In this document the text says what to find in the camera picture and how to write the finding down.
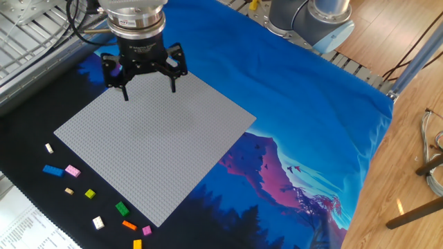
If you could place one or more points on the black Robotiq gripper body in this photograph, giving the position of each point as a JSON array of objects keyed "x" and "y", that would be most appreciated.
[{"x": 142, "y": 52}]

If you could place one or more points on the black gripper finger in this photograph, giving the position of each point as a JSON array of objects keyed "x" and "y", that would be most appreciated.
[
  {"x": 176, "y": 64},
  {"x": 112, "y": 72}
]

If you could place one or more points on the narrow cream Lego brick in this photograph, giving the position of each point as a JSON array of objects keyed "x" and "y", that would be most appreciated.
[{"x": 49, "y": 148}]

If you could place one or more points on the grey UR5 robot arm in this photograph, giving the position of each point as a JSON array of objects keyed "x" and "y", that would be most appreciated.
[{"x": 311, "y": 20}]

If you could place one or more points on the grey Lego baseplate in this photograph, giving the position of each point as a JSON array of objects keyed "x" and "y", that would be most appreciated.
[{"x": 155, "y": 145}]

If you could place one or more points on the light pink Lego brick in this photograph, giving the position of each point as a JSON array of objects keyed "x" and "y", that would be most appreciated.
[{"x": 73, "y": 171}]

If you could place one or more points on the long blue Lego brick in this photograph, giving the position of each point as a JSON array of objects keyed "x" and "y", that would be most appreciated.
[{"x": 53, "y": 171}]

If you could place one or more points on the small lime Lego brick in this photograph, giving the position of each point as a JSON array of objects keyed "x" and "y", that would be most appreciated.
[{"x": 90, "y": 193}]

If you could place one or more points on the small tan Lego brick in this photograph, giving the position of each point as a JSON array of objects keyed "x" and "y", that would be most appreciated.
[{"x": 69, "y": 191}]

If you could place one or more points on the dark green Lego brick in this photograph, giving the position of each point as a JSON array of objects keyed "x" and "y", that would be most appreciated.
[{"x": 122, "y": 209}]

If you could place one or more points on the white Lego brick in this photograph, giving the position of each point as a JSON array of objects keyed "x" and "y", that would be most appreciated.
[{"x": 98, "y": 222}]

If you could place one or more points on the orange Lego brick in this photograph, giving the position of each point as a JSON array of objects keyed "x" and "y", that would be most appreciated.
[{"x": 129, "y": 225}]

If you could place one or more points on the small magenta Lego brick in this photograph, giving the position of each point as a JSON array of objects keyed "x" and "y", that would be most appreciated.
[{"x": 147, "y": 230}]

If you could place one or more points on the yellow Lego brick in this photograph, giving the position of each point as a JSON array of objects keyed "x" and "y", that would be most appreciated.
[{"x": 137, "y": 244}]

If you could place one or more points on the small yellow object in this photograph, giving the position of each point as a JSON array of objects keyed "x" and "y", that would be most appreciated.
[{"x": 254, "y": 5}]

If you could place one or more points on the blue mountain print cloth mat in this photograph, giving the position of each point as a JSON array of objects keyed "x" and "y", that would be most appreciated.
[{"x": 294, "y": 103}]

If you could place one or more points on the printed white paper sheets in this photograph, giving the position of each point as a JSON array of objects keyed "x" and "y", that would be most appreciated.
[{"x": 27, "y": 228}]

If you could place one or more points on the dark tripod leg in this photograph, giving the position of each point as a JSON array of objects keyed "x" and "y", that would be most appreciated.
[
  {"x": 415, "y": 212},
  {"x": 429, "y": 165}
]

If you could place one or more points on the aluminium frame rail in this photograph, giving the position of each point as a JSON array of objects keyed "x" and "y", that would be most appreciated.
[{"x": 34, "y": 83}]

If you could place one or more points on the aluminium frame post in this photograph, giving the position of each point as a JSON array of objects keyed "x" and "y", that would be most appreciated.
[{"x": 415, "y": 62}]

